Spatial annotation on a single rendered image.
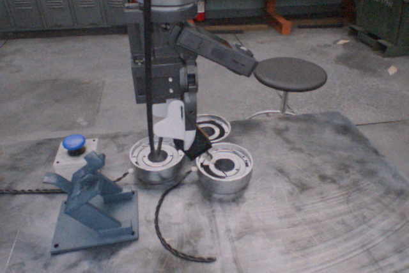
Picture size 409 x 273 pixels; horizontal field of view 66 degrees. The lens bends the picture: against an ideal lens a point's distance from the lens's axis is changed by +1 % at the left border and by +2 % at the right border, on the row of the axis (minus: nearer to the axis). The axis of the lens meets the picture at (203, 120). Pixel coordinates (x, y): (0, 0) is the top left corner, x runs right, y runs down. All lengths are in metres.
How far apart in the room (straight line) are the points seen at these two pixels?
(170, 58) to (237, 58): 0.08
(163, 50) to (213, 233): 0.29
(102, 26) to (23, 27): 0.83
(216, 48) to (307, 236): 0.32
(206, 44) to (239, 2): 4.10
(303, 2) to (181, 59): 4.44
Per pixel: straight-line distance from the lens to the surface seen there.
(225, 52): 0.40
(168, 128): 0.44
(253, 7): 4.55
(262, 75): 1.42
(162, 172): 0.57
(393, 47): 3.64
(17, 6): 4.05
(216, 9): 4.43
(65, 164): 0.62
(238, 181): 0.55
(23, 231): 0.60
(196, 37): 0.39
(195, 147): 0.49
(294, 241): 0.54
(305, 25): 4.20
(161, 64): 0.38
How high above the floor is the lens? 1.23
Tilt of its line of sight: 34 degrees down
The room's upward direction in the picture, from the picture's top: straight up
